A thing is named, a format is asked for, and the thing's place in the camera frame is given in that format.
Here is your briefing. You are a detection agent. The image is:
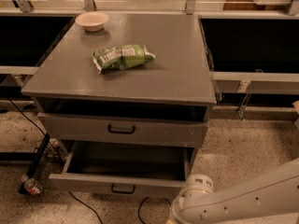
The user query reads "grey drawer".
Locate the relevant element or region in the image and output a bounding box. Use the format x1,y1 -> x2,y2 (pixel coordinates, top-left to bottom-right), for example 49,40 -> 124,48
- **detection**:
50,141 -> 192,198
38,113 -> 207,147

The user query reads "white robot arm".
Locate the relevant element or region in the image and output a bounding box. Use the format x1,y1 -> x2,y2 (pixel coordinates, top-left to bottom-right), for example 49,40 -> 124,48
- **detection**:
166,159 -> 299,224

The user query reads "grey drawer cabinet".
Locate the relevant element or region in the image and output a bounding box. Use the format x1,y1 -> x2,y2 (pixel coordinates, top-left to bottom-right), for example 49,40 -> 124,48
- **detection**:
21,12 -> 218,173

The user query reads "grey top drawer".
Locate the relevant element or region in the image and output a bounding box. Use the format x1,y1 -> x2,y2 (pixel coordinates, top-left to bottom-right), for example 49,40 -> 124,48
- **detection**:
38,113 -> 207,147

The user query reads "green chip bag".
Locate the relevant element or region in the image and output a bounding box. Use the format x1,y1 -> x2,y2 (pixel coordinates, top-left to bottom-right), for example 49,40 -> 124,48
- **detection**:
92,44 -> 155,73

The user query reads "beige bowl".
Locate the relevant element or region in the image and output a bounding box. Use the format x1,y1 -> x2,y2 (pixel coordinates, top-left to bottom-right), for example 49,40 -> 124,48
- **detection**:
75,11 -> 108,32

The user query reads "black metal stand leg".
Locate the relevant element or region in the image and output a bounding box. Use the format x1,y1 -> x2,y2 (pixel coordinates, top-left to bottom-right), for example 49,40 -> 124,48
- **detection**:
19,133 -> 50,194

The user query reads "plastic water bottle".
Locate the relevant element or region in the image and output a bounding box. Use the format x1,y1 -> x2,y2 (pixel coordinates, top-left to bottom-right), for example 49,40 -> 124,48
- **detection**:
21,175 -> 43,195

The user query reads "black cable under cabinet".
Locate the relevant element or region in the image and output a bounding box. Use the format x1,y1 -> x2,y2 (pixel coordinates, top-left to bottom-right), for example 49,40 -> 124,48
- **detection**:
137,196 -> 172,224

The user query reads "black floor cable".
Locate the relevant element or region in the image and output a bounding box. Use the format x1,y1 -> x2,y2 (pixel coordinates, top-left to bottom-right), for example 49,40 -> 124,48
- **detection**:
6,96 -> 105,224

